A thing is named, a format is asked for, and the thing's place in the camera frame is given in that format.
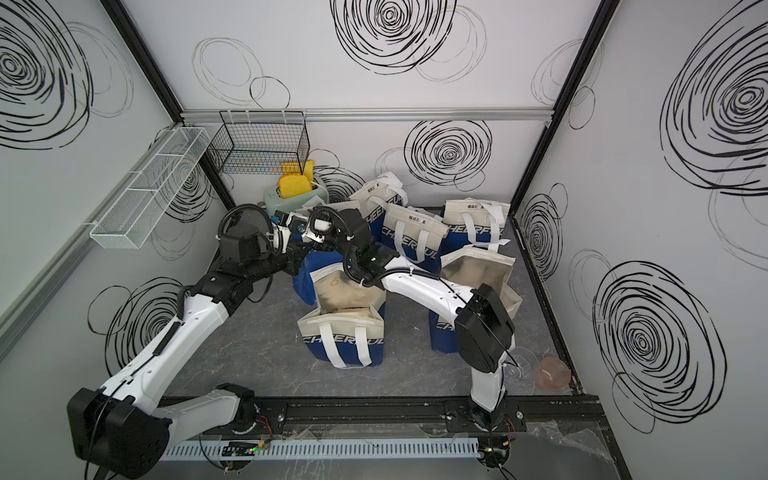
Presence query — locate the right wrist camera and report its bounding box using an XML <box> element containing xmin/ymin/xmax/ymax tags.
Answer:
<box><xmin>301</xmin><ymin>213</ymin><xmax>337</xmax><ymax>244</ymax></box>

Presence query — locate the white wire shelf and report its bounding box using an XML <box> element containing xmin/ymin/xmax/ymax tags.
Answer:
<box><xmin>89</xmin><ymin>127</ymin><xmax>210</xmax><ymax>249</ymax></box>

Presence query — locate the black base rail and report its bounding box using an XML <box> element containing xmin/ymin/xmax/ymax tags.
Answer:
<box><xmin>249</xmin><ymin>395</ymin><xmax>604</xmax><ymax>434</ymax></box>

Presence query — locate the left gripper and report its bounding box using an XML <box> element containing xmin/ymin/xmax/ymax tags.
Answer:
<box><xmin>247</xmin><ymin>240</ymin><xmax>313</xmax><ymax>286</ymax></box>

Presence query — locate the grey cable duct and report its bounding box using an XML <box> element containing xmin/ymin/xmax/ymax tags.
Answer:
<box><xmin>161</xmin><ymin>438</ymin><xmax>481</xmax><ymax>464</ymax></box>

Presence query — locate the clear plastic cup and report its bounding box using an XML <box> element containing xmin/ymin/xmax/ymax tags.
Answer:
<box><xmin>504</xmin><ymin>347</ymin><xmax>540</xmax><ymax>382</ymax></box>

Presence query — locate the pink plastic cup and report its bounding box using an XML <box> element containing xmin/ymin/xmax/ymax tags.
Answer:
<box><xmin>535</xmin><ymin>356</ymin><xmax>572</xmax><ymax>391</ymax></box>

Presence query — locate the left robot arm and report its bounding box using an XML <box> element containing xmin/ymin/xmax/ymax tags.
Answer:
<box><xmin>67</xmin><ymin>204</ymin><xmax>309</xmax><ymax>479</ymax></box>

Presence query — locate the takeout bag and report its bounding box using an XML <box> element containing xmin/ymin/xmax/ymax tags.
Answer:
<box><xmin>290</xmin><ymin>200</ymin><xmax>364</xmax><ymax>307</ymax></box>
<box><xmin>440</xmin><ymin>198</ymin><xmax>510</xmax><ymax>255</ymax></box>
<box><xmin>381</xmin><ymin>204</ymin><xmax>448</xmax><ymax>273</ymax></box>
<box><xmin>428</xmin><ymin>245</ymin><xmax>522</xmax><ymax>354</ymax></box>
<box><xmin>349</xmin><ymin>171</ymin><xmax>408</xmax><ymax>241</ymax></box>
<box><xmin>294</xmin><ymin>258</ymin><xmax>386</xmax><ymax>369</ymax></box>

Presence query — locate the black wire basket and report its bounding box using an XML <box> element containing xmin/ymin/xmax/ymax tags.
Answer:
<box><xmin>208</xmin><ymin>110</ymin><xmax>310</xmax><ymax>175</ymax></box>

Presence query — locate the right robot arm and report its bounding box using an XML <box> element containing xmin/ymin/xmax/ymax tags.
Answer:
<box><xmin>302</xmin><ymin>206</ymin><xmax>514</xmax><ymax>415</ymax></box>

